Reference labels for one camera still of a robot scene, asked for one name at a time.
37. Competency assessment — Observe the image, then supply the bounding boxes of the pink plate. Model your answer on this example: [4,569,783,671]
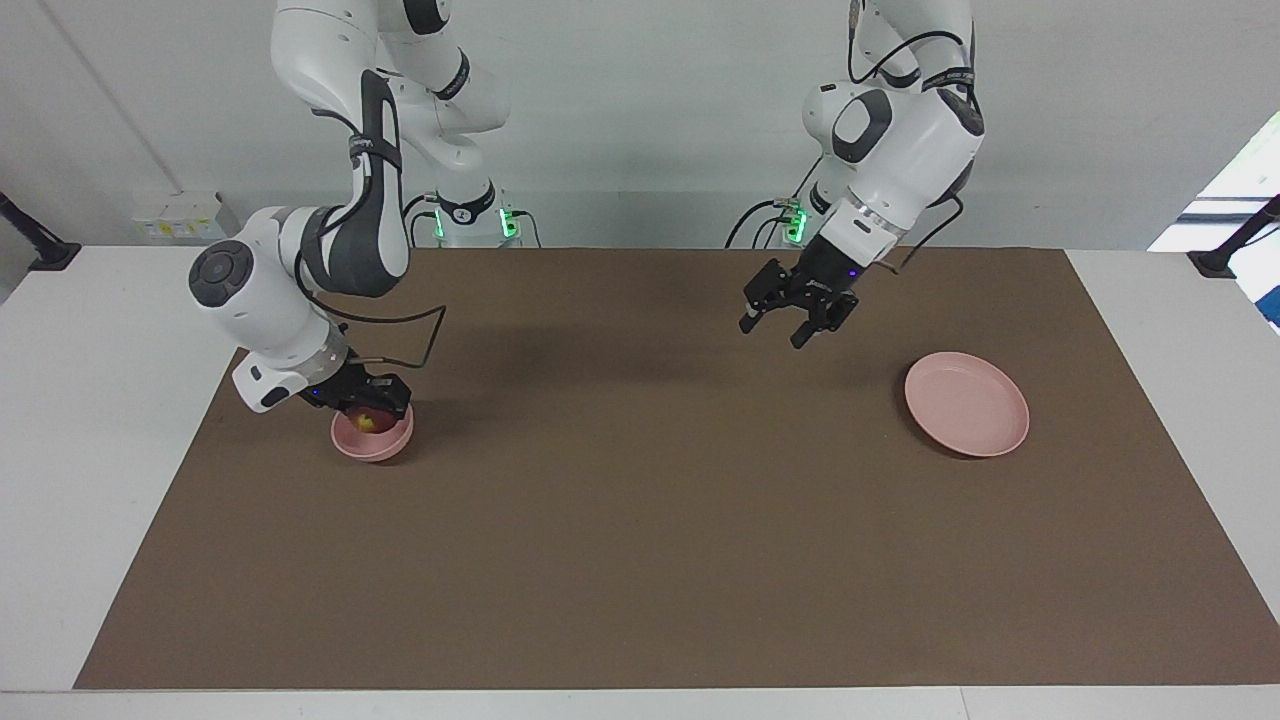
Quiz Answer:
[904,351,1031,459]

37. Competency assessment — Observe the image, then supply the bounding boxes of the black clamp mount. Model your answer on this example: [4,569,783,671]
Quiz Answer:
[1187,195,1280,279]
[0,190,83,273]

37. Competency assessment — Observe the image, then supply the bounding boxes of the pink bowl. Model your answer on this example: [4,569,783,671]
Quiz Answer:
[330,400,415,463]

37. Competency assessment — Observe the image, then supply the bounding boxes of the black base cable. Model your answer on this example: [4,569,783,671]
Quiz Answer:
[725,155,826,249]
[400,193,544,249]

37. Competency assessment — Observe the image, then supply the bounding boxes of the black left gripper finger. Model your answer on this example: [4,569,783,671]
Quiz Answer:
[739,258,792,334]
[790,294,860,350]

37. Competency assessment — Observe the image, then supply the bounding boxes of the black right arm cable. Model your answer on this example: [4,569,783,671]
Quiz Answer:
[300,70,448,373]

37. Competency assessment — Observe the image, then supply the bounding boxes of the white wall socket box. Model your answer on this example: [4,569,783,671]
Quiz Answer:
[132,192,229,241]

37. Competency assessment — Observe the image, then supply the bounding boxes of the brown table mat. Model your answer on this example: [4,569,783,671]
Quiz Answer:
[73,247,1280,691]

